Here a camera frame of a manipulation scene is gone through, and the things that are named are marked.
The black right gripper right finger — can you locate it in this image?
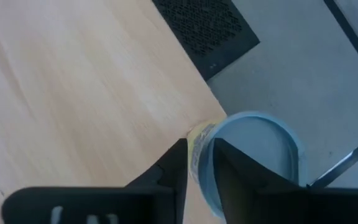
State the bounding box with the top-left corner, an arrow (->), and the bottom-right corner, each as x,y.
212,138 -> 310,224

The black floor tape strip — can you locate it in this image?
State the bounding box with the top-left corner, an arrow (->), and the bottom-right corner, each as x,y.
308,130 -> 358,189
323,0 -> 358,84

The black perforated floor mat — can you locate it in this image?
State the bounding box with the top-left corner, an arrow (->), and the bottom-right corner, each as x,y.
151,0 -> 260,82

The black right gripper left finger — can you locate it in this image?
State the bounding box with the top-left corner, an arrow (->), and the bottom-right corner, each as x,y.
125,138 -> 189,224

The tall can yellow-green label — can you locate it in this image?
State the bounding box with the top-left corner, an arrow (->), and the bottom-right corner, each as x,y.
186,111 -> 304,220

